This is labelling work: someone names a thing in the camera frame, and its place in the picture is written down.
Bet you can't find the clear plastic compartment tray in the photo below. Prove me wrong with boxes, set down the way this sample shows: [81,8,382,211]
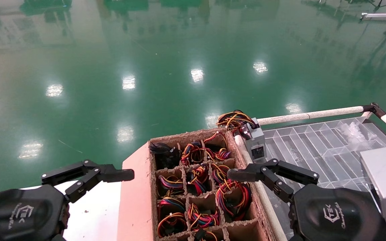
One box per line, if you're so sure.
[263,115,386,241]

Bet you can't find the grey power supply red wires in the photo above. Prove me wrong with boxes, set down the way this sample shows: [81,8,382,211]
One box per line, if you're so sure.
[215,179,252,222]

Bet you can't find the white metal stand base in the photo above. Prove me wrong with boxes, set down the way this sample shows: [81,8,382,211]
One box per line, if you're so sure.
[361,12,386,22]

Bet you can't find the brown cardboard box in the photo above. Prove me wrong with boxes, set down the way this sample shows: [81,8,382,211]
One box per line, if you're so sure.
[117,128,279,241]

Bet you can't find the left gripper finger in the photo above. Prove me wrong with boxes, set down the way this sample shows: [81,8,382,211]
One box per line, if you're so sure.
[42,160,135,203]

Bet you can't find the white frame rail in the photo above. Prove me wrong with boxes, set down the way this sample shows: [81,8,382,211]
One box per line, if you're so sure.
[257,105,365,126]

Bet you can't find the crumpled clear plastic wrap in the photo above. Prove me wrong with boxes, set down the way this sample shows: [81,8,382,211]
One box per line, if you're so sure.
[340,120,378,145]

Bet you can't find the power supply black wires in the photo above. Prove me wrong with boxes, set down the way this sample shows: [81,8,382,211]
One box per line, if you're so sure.
[149,142,181,169]

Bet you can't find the power supply multicoloured wires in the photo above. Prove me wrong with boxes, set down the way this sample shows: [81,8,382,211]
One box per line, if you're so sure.
[181,142,207,165]
[158,174,184,197]
[186,165,211,195]
[193,229,219,241]
[202,131,232,162]
[188,203,221,231]
[156,197,187,238]
[211,163,234,185]

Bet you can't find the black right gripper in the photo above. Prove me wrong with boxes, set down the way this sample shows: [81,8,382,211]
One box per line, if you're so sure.
[227,159,383,241]

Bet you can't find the cardboard divider grid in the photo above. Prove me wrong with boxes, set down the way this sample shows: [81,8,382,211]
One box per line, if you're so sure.
[149,129,261,241]

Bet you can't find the grey power supply orange wires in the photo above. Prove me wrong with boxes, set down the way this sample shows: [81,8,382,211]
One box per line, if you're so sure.
[216,110,268,164]

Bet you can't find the black bar corner joint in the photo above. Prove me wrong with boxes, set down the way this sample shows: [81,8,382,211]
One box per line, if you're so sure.
[363,102,386,118]

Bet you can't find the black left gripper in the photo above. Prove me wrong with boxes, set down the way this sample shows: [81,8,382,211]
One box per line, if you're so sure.
[0,184,70,241]

